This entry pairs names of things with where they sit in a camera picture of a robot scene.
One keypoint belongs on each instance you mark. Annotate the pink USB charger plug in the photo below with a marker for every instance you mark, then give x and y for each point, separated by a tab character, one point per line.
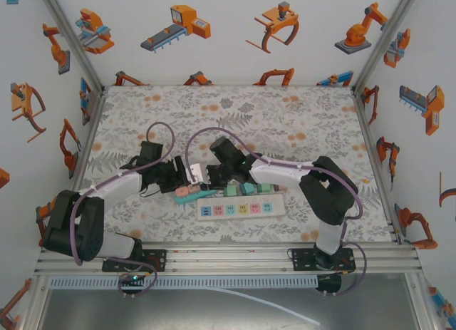
181	192

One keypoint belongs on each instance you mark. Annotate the green USB charger plug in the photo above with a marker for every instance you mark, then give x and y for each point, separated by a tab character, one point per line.
265	188
230	191

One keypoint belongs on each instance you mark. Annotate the teal USB charger plug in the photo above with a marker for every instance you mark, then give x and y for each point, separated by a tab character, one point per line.
247	190

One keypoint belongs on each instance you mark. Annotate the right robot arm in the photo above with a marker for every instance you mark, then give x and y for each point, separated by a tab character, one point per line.
278	173

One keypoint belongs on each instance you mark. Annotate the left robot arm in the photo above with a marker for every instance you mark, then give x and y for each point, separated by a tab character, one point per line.
117	185

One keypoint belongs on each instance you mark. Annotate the white power strip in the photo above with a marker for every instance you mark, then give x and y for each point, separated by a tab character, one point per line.
242	200

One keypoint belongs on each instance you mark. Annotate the floral patterned tablecloth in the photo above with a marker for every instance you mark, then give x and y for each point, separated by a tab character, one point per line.
267	130

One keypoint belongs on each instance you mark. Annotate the circuit board with green light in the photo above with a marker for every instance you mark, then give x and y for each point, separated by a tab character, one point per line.
134	278

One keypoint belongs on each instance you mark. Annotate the black connector box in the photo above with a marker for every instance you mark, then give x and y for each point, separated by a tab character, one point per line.
329	283

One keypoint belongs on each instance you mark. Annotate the aluminium frame rail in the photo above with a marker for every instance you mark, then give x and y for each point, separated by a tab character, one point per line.
377	166
89	137
228	258

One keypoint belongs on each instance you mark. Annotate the aluminium frame post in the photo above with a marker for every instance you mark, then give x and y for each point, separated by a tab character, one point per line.
71	41
384	41

